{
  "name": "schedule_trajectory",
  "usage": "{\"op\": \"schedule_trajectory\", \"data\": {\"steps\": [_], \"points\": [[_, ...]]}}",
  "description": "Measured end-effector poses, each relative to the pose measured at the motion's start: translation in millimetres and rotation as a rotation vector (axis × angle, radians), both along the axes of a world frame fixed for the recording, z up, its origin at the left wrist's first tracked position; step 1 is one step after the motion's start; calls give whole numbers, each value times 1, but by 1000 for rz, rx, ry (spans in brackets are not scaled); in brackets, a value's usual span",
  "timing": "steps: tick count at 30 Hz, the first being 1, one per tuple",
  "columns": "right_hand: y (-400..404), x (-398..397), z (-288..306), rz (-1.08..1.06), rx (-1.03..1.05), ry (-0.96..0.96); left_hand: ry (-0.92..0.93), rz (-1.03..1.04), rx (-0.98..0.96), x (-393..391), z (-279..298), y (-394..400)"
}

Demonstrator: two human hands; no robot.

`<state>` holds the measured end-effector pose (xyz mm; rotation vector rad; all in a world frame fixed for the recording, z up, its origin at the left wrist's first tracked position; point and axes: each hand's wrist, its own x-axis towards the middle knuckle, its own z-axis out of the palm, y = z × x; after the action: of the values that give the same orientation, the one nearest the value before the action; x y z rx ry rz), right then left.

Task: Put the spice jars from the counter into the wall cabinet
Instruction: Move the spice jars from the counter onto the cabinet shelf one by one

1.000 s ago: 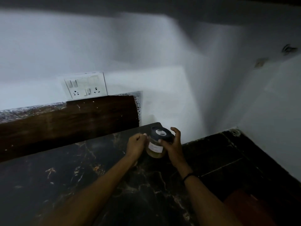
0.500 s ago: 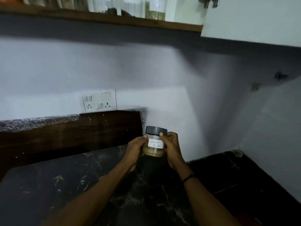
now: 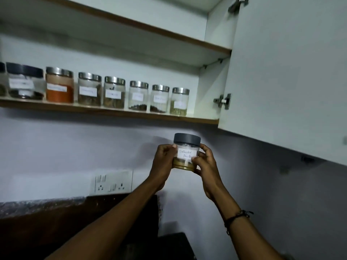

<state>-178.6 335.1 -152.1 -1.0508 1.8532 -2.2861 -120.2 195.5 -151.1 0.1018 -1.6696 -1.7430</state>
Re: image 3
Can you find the coriander powder jar grey lid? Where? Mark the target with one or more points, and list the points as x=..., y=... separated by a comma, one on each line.
x=187, y=139

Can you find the dark brown wood panel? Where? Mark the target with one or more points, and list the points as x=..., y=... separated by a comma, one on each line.
x=54, y=227

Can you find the steel lid green spice jar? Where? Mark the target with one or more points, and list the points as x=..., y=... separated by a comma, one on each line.
x=179, y=105

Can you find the black pepper jar grey lid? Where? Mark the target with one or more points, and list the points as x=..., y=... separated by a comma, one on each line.
x=25, y=83

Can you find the clear jar steel lid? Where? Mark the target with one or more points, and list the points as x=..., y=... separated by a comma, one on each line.
x=138, y=97
x=114, y=101
x=159, y=100

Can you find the brown wooden cabinet door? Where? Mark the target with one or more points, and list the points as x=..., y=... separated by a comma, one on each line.
x=284, y=78

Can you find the white wall socket plate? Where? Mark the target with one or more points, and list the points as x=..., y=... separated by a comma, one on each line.
x=111, y=184

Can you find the person's left forearm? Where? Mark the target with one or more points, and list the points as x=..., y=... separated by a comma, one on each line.
x=108, y=227

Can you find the garam masala jar grey lid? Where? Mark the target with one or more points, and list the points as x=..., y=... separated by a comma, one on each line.
x=2, y=87

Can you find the person's right forearm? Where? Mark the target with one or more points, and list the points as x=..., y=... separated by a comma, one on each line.
x=249, y=238

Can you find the steel lid brown spice jar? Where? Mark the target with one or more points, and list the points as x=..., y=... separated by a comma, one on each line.
x=89, y=100

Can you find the person's left hand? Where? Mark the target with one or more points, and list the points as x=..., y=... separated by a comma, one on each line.
x=162, y=165

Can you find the orange chilli powder jar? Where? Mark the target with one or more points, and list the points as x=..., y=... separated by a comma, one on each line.
x=59, y=94

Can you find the person's right hand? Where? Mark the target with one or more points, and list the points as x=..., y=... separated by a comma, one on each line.
x=211, y=176

